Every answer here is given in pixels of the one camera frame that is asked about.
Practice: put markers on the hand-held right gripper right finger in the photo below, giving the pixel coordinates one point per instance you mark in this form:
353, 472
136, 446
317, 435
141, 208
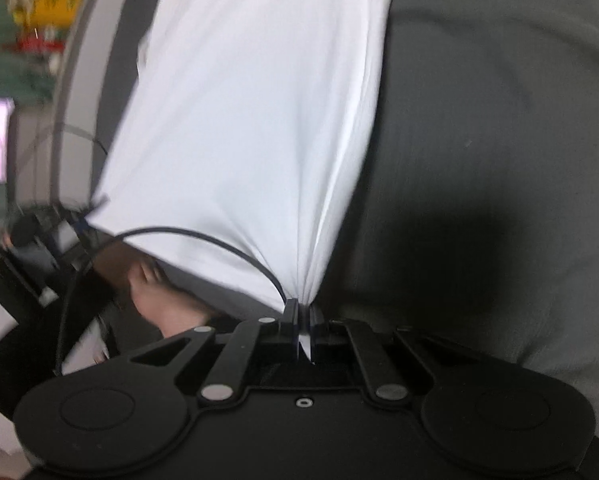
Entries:
314, 332

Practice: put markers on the red snack packets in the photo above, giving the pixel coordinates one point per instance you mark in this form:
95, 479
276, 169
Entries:
39, 42

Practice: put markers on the white shirt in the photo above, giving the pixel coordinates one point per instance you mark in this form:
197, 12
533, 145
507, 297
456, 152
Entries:
254, 135

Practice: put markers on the person's bare foot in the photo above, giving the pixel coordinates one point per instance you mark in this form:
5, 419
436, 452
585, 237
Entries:
172, 300

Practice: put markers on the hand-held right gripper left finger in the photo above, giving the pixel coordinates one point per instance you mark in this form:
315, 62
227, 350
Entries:
292, 325

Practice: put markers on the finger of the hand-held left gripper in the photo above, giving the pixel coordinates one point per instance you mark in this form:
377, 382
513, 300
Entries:
82, 217

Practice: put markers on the dark cloth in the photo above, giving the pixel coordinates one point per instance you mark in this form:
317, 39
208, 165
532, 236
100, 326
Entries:
9, 375

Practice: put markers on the grey bed sheet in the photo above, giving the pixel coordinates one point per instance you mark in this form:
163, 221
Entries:
479, 160

